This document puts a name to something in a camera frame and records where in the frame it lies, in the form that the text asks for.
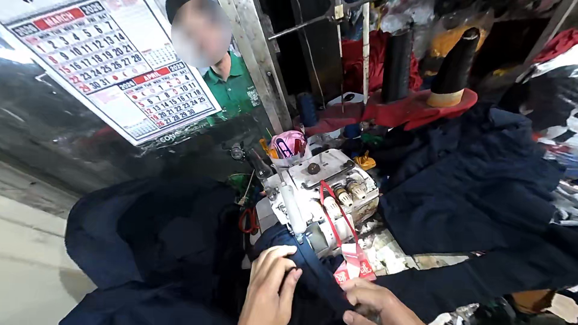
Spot person's left hand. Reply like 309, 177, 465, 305
238, 245, 303, 325

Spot person's right hand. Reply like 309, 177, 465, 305
341, 277, 425, 325

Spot dark blue garment with band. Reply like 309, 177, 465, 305
252, 224, 357, 325

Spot red ribbon with printed tag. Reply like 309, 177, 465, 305
319, 181, 377, 285

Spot white overlock sewing machine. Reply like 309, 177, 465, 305
256, 149, 380, 258

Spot clear glass bottle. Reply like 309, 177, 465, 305
248, 148, 274, 181

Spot large dark navy garment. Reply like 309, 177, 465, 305
60, 176, 253, 325

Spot yellow plastic piece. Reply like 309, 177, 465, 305
353, 151, 377, 171

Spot pile of dark navy fabric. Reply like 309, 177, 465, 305
374, 103, 578, 319

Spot dark blue thread spool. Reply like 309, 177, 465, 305
297, 92, 319, 128

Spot green shirt portrait poster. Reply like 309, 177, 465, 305
165, 0, 263, 127

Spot red fabric strip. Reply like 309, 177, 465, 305
294, 88, 478, 136

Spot black thread cone, upright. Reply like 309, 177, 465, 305
381, 23, 414, 104

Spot bright red cloth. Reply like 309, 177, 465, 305
341, 30, 423, 94

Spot metal thread stand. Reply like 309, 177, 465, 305
268, 0, 372, 113

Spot calendar with red headings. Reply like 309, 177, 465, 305
0, 0, 222, 146

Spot black cone with tan base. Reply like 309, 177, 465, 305
427, 27, 480, 108

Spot pile of mixed fabric scraps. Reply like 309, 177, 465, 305
499, 28, 578, 226

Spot bag with orange contents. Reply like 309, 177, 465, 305
429, 7, 496, 58

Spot clear plastic bag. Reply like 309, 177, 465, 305
378, 0, 436, 59

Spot red-handled scissors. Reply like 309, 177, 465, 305
238, 207, 260, 234

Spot orange tool handle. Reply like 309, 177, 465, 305
259, 138, 279, 159

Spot grey metal post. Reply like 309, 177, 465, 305
219, 0, 294, 135

